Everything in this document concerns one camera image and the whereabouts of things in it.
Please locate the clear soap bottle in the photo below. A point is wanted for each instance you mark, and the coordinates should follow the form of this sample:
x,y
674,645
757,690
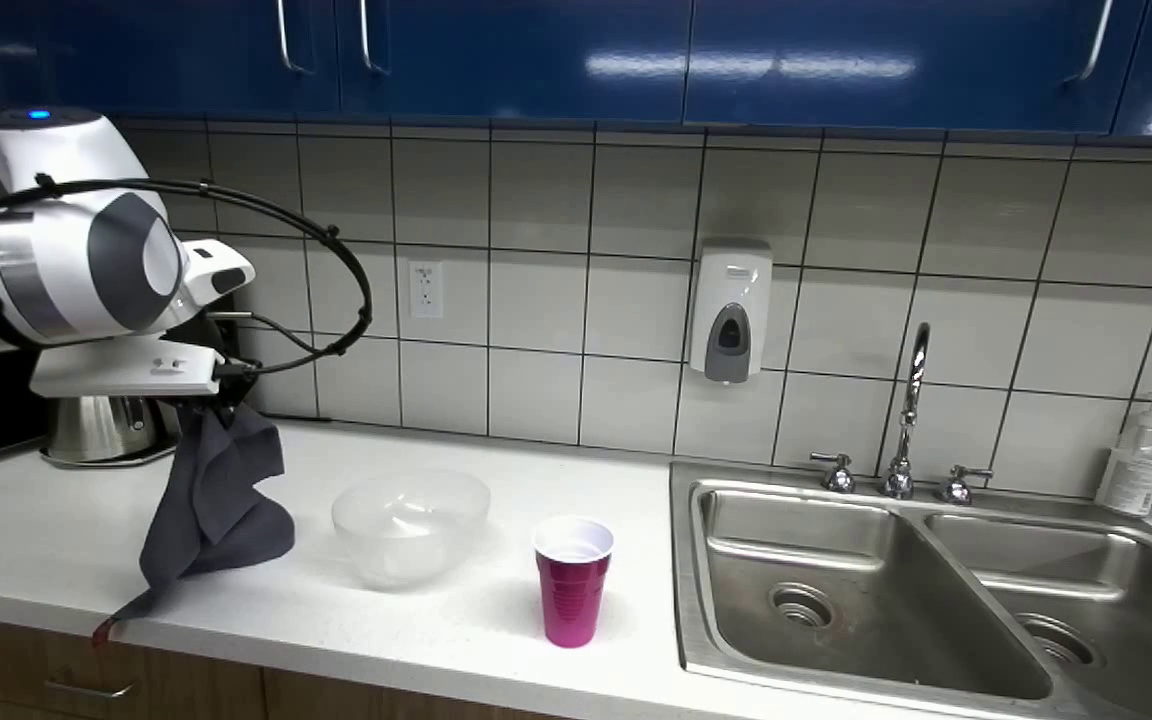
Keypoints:
x,y
1135,464

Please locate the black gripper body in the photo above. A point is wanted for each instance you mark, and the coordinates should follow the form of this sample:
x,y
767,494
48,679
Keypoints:
x,y
235,383

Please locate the wooden drawer front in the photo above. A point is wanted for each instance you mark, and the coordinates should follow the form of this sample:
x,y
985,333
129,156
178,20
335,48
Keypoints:
x,y
17,660
377,701

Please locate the stainless steel carafe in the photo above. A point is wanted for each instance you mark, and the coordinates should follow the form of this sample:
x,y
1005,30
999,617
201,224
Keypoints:
x,y
101,431

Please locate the red plastic cup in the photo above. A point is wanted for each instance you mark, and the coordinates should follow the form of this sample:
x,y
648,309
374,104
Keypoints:
x,y
574,586

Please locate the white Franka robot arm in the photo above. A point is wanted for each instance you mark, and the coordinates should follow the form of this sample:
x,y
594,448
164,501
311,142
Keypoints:
x,y
58,265

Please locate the white wall outlet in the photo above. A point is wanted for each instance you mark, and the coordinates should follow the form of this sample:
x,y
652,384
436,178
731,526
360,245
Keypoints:
x,y
427,288

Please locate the clear plastic bowl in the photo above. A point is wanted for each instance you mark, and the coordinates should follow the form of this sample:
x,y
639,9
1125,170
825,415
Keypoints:
x,y
410,526

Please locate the blue upper cabinet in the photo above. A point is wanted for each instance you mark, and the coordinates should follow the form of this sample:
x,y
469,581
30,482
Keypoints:
x,y
738,63

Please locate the chrome sink faucet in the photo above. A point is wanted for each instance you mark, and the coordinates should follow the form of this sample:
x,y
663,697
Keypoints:
x,y
910,427

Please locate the white wall soap dispenser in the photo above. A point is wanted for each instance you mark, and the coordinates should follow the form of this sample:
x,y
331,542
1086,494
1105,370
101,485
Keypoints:
x,y
731,315

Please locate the grey cloth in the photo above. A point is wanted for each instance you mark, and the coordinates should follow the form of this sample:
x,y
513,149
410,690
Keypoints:
x,y
217,507

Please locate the stainless steel sink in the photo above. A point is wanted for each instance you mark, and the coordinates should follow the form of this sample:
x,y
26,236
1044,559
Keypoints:
x,y
910,602

